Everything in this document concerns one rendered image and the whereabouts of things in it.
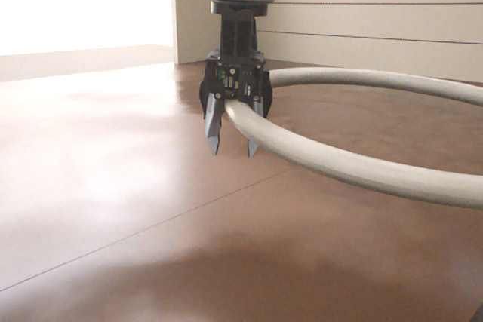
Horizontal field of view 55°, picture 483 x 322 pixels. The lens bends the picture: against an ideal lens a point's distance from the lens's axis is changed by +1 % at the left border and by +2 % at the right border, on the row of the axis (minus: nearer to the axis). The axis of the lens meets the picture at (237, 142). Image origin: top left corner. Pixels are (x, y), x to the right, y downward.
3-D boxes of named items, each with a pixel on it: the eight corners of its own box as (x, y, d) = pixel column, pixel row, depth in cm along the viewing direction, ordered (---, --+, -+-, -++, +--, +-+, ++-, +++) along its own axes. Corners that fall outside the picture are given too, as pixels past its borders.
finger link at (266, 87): (242, 127, 64) (234, 65, 61) (243, 122, 66) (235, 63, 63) (275, 123, 63) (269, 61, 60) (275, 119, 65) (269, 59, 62)
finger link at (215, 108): (191, 161, 62) (205, 98, 58) (197, 145, 67) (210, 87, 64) (213, 167, 62) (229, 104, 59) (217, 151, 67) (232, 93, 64)
